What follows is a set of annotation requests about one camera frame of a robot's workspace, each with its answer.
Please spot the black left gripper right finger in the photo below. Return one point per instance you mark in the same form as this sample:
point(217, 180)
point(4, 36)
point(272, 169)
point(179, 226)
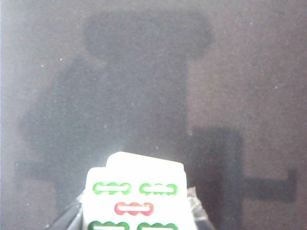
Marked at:
point(200, 215)

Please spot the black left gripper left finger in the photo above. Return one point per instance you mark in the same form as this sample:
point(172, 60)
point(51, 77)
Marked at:
point(69, 220)

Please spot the five bamboo mahjong tile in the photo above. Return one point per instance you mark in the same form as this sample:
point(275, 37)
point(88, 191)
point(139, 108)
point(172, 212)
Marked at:
point(136, 198)
point(144, 159)

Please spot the black fabric mat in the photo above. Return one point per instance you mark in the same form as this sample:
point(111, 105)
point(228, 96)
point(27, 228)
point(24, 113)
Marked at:
point(144, 72)

